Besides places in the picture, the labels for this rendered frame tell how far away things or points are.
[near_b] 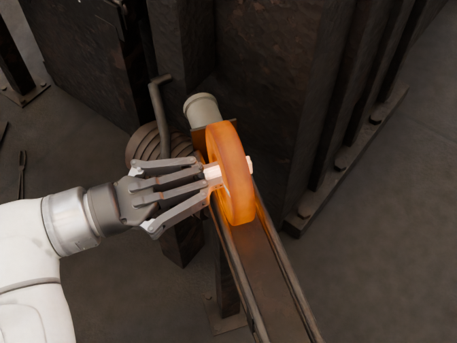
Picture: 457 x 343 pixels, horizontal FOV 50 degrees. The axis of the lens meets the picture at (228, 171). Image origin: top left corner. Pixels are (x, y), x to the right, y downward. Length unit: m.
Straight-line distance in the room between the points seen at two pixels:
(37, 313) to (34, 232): 0.11
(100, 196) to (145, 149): 0.30
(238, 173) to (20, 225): 0.30
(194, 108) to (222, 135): 0.16
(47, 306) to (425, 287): 1.08
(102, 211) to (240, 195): 0.19
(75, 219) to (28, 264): 0.08
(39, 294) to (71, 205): 0.12
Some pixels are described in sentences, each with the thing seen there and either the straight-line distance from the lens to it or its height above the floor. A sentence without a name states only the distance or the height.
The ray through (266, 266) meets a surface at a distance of 0.73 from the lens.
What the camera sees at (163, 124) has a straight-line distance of 0.95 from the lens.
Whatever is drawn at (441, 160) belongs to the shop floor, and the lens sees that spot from 1.72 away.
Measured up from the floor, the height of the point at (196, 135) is 0.71.
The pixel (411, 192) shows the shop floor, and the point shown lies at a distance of 1.62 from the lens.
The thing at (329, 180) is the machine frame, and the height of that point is 0.07.
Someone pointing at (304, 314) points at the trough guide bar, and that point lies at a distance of 0.65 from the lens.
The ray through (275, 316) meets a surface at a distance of 0.70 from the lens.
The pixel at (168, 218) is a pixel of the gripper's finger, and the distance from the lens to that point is 0.69.
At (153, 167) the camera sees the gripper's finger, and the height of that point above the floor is 0.71.
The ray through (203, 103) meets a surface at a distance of 0.82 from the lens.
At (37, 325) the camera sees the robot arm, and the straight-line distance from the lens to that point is 0.68.
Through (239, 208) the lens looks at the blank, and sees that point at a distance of 0.67.
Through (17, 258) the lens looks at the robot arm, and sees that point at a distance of 0.70.
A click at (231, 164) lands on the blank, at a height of 0.78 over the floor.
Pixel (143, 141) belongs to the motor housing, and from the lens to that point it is 0.99.
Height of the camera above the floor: 1.32
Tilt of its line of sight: 58 degrees down
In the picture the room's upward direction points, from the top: straight up
